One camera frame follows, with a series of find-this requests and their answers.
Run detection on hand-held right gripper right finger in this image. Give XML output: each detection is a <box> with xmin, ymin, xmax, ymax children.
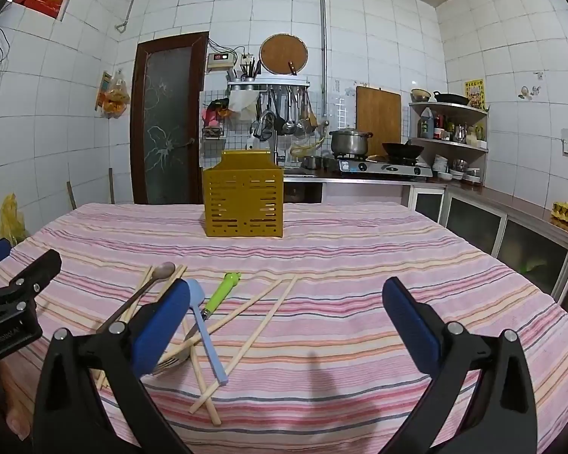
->
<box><xmin>381</xmin><ymin>277</ymin><xmax>539</xmax><ymax>454</ymax></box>

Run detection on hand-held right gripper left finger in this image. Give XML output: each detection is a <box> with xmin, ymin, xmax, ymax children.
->
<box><xmin>32</xmin><ymin>285</ymin><xmax>192</xmax><ymax>454</ymax></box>

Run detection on light blue plastic spoon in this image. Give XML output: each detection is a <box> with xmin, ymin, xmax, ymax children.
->
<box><xmin>184</xmin><ymin>278</ymin><xmax>229</xmax><ymax>385</ymax></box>

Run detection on brown translucent spoon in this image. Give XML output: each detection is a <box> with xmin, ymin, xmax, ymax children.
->
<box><xmin>96</xmin><ymin>261</ymin><xmax>177</xmax><ymax>336</ymax></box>

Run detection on green-handled metal fork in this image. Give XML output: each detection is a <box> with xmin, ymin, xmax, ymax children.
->
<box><xmin>150</xmin><ymin>271</ymin><xmax>243</xmax><ymax>375</ymax></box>

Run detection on yellow perforated utensil holder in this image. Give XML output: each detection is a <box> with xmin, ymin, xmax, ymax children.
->
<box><xmin>203</xmin><ymin>149</ymin><xmax>285</xmax><ymax>238</ymax></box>

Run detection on person's left hand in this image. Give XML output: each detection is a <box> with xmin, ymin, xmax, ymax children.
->
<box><xmin>0</xmin><ymin>352</ymin><xmax>36</xmax><ymax>440</ymax></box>

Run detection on yellow plastic bag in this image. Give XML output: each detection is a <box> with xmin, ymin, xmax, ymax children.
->
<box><xmin>0</xmin><ymin>194</ymin><xmax>29</xmax><ymax>247</ymax></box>

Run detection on pink striped tablecloth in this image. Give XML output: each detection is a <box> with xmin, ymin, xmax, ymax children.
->
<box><xmin>0</xmin><ymin>201</ymin><xmax>568</xmax><ymax>454</ymax></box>

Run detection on glass-fronted kitchen cabinets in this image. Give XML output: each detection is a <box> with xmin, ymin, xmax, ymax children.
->
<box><xmin>409</xmin><ymin>183</ymin><xmax>568</xmax><ymax>303</ymax></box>

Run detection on steel gas stove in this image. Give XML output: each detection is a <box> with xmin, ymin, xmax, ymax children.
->
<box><xmin>337</xmin><ymin>154</ymin><xmax>434</xmax><ymax>181</ymax></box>

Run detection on stack of white bowls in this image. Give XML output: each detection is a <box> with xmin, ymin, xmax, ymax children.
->
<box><xmin>432</xmin><ymin>154</ymin><xmax>454</xmax><ymax>181</ymax></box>

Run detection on black wok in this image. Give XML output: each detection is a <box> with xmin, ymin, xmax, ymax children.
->
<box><xmin>382</xmin><ymin>142</ymin><xmax>425</xmax><ymax>162</ymax></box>

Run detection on steel sink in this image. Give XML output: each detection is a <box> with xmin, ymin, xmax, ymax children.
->
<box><xmin>281</xmin><ymin>165</ymin><xmax>342</xmax><ymax>181</ymax></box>

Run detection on orange plastic bag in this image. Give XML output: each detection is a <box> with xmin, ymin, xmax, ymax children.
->
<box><xmin>100</xmin><ymin>70</ymin><xmax>131</xmax><ymax>119</ymax></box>

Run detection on colourful hanging packet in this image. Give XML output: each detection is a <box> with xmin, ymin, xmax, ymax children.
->
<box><xmin>96</xmin><ymin>71</ymin><xmax>112</xmax><ymax>112</ymax></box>

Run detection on steel cooking pot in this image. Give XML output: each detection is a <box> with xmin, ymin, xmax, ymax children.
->
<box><xmin>329</xmin><ymin>129</ymin><xmax>374</xmax><ymax>157</ymax></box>

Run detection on brown frosted glass door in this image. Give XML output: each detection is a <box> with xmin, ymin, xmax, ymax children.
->
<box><xmin>130</xmin><ymin>32</ymin><xmax>210</xmax><ymax>205</ymax></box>

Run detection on rectangular wooden cutting board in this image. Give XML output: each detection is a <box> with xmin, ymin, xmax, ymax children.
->
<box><xmin>356</xmin><ymin>86</ymin><xmax>402</xmax><ymax>157</ymax></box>

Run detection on steel faucet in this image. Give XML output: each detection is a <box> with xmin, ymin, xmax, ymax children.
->
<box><xmin>251</xmin><ymin>110</ymin><xmax>280</xmax><ymax>166</ymax></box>

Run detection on shallow black pan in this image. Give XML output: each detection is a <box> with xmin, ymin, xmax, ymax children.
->
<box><xmin>433</xmin><ymin>91</ymin><xmax>469</xmax><ymax>106</ymax></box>

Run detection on steel hanging ladle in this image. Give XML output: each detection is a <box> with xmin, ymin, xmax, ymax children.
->
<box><xmin>284</xmin><ymin>89</ymin><xmax>297</xmax><ymax>134</ymax></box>

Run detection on black hanging ladle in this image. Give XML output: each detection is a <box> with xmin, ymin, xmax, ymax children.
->
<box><xmin>273</xmin><ymin>90</ymin><xmax>287</xmax><ymax>133</ymax></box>

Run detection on white hanging cloth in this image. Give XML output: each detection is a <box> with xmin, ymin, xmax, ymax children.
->
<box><xmin>229</xmin><ymin>89</ymin><xmax>259</xmax><ymax>121</ymax></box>

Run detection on control box with red display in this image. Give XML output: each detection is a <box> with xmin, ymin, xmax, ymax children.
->
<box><xmin>206</xmin><ymin>52</ymin><xmax>236</xmax><ymax>73</ymax></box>

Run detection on round wooden board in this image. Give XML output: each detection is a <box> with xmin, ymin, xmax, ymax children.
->
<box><xmin>259</xmin><ymin>33</ymin><xmax>309</xmax><ymax>76</ymax></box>

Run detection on corner wall shelf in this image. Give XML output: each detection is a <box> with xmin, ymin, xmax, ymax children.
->
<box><xmin>408</xmin><ymin>101</ymin><xmax>489</xmax><ymax>185</ymax></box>

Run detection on yellow hose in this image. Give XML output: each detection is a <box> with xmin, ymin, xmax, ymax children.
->
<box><xmin>291</xmin><ymin>136</ymin><xmax>329</xmax><ymax>158</ymax></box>

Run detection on yellow wall poster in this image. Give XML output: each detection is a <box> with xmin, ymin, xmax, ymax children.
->
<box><xmin>465</xmin><ymin>79</ymin><xmax>486</xmax><ymax>109</ymax></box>

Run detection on steel wall utensil rack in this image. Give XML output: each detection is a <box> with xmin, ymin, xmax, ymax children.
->
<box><xmin>227</xmin><ymin>76</ymin><xmax>309</xmax><ymax>93</ymax></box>

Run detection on grey wall pipe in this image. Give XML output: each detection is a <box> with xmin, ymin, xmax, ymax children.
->
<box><xmin>115</xmin><ymin>0</ymin><xmax>326</xmax><ymax>100</ymax></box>

